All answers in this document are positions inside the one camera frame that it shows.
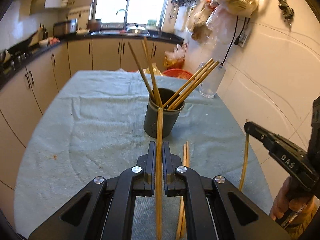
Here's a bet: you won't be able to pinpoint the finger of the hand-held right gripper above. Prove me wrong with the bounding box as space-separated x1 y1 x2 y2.
244 121 276 153

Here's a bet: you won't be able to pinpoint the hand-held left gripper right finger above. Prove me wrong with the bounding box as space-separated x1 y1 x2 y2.
162 141 292 240

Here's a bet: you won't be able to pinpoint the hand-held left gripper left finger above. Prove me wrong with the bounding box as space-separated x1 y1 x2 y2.
28 141 157 240

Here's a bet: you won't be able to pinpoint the light wooden chopstick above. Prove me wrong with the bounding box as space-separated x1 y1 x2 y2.
162 58 214 107
167 60 217 110
127 41 157 105
141 37 163 107
175 144 187 240
239 118 250 192
171 61 220 111
180 141 190 239
155 107 164 240

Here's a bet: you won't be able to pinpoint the black perforated chopstick holder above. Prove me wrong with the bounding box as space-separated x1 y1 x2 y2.
144 88 185 138

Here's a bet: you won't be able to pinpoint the person's right hand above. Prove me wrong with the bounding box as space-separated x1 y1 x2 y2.
270 176 318 228

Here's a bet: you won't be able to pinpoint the grey-green table cloth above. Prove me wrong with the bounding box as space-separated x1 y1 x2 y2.
14 70 274 240

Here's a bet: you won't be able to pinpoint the clear drinking glass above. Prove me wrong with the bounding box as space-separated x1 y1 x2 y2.
199 64 227 99

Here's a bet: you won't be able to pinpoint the red plastic basket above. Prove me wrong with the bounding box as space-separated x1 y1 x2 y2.
162 68 194 79

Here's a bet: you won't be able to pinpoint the plastic bag with orange contents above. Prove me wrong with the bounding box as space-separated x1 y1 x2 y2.
164 44 188 70

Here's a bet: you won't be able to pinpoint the black kitchen countertop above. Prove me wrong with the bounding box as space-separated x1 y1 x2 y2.
0 31 184 90

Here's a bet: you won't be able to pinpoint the hanging clear plastic bags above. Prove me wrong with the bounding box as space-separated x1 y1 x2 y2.
189 0 259 45

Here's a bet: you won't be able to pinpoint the beige kitchen base cabinets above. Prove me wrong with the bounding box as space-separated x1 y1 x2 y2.
0 38 183 198

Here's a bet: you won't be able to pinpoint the round metal lid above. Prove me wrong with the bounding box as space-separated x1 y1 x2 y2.
126 25 148 33

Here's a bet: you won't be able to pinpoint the white hanging cutting board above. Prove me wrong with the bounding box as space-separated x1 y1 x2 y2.
174 6 188 32

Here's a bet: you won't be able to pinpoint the chrome sink faucet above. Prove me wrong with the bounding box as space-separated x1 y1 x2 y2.
116 9 129 30

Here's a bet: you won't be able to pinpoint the brown cooking pot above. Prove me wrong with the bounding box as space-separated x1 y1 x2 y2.
87 19 102 30

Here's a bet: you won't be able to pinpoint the kitchen window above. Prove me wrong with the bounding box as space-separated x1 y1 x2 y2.
94 0 173 29

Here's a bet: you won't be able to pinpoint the silver rice cooker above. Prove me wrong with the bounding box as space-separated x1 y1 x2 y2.
53 19 78 37

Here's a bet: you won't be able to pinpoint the gas stove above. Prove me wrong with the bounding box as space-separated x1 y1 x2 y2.
0 50 42 77

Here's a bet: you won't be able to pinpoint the black wok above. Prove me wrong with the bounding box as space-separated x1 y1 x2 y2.
7 30 42 53

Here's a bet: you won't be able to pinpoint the black power cable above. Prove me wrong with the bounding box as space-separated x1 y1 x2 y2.
220 15 247 67

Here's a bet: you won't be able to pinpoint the white wall socket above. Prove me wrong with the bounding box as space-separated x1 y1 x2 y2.
235 17 250 48

